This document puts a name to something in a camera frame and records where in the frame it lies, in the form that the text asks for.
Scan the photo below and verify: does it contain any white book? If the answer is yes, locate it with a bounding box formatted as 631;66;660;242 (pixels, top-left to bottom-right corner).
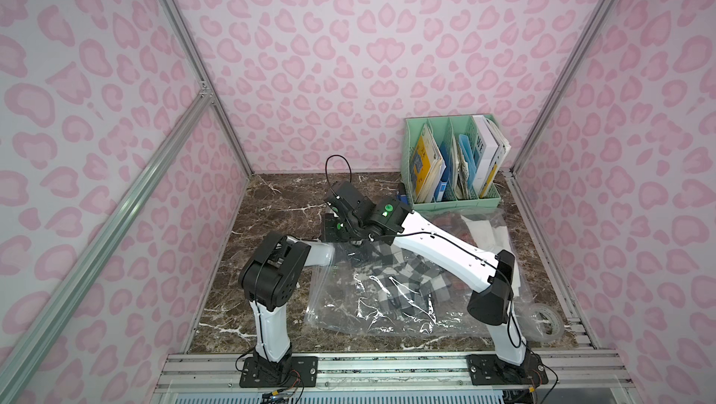
473;115;512;199

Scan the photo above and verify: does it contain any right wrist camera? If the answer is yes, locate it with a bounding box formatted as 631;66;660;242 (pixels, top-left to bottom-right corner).
326;181;375;219

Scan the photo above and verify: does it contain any blue folder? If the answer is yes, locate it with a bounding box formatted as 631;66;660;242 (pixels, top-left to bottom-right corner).
434;134;477;202

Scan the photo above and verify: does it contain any clear tape roll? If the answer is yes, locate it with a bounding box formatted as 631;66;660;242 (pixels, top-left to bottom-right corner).
521;303;564;344

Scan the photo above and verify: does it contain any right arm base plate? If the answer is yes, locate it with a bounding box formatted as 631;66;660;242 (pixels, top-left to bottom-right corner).
466;352;549;388

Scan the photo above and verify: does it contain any clear plastic vacuum bag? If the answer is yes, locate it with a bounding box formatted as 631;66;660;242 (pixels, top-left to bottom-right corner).
305;208;565;344

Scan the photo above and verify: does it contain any black white checkered shirt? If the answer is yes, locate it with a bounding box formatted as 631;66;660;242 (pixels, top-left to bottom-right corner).
348;243;452;316

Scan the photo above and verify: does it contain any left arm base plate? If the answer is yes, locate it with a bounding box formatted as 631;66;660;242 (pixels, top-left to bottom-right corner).
240;355;319;388

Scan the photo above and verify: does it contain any white folded shirt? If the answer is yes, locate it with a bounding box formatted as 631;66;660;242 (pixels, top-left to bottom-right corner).
462;217;516;256

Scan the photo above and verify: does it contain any yellow book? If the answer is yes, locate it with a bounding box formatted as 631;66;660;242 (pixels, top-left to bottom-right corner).
410;123;446;204

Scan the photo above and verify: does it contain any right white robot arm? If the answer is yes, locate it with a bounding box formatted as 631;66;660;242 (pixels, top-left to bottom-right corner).
349;200;527;366

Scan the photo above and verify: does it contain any green desk file organizer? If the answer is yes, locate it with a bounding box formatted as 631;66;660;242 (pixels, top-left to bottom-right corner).
401;115;501;212

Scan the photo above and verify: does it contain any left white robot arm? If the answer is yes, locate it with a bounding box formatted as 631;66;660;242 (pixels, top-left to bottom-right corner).
240;214;350;364

